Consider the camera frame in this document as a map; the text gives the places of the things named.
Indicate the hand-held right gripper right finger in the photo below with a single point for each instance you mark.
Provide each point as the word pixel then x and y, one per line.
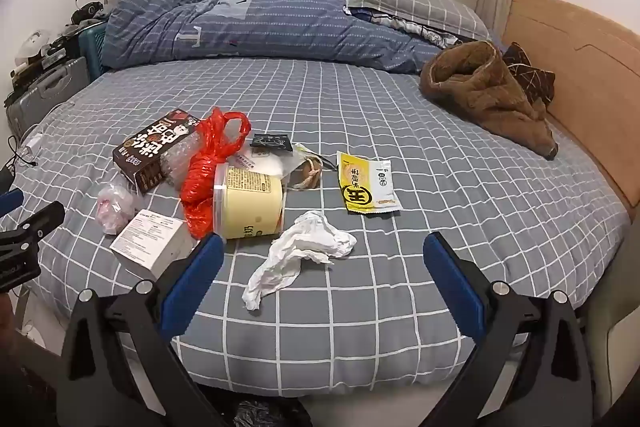
pixel 450 277

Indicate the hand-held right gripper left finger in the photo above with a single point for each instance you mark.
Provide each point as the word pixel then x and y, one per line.
pixel 195 277

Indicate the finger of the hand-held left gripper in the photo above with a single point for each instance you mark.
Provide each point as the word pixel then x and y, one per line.
pixel 37 221
pixel 11 200

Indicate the small white box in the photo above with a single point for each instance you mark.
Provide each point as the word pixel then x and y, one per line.
pixel 145 237

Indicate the pink plastic bag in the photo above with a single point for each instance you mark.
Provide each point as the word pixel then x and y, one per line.
pixel 117 207

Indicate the yellow plastic tub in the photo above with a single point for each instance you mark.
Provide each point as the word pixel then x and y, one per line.
pixel 250 207

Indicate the red plastic bag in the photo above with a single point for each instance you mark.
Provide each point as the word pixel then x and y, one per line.
pixel 200 187

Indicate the white tissue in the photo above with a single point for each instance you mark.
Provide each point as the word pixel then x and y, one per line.
pixel 300 242

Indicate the clear bubble wrap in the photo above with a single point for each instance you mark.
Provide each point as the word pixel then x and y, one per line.
pixel 182 157

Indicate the yellow snack packet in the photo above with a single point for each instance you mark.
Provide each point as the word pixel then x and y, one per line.
pixel 365 182

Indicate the white mask packet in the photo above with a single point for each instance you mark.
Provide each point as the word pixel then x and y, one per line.
pixel 267 166

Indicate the brown printed cardboard box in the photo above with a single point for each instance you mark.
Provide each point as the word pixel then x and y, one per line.
pixel 150 147

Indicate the black waste bin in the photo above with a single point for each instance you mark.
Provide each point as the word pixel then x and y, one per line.
pixel 255 413

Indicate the brown twine bundle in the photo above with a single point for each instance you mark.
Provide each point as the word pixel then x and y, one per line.
pixel 307 176

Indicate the black wet wipe sachet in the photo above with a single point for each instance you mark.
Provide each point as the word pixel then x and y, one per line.
pixel 270 142

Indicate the white charger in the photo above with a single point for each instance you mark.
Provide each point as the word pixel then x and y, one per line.
pixel 32 146

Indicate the grey suitcase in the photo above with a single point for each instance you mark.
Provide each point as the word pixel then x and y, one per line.
pixel 45 94

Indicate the white round appliance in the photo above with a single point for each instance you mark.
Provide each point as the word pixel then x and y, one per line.
pixel 32 44

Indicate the teal plastic crate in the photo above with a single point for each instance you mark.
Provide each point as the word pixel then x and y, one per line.
pixel 92 52

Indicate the bed with grey checked sheet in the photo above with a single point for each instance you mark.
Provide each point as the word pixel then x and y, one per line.
pixel 350 117

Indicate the brown fleece garment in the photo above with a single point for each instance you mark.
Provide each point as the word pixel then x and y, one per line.
pixel 480 87

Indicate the dark clutter pile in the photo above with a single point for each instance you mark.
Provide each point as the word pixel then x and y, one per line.
pixel 86 12

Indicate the dark brown patterned cushion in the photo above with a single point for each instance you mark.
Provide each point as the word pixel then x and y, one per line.
pixel 530 67

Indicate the wooden headboard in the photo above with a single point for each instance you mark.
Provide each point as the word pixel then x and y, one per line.
pixel 590 82

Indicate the blue striped duvet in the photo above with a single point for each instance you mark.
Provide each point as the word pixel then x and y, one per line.
pixel 300 27

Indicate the grey checked pillow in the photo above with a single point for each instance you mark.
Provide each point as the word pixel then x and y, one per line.
pixel 425 2

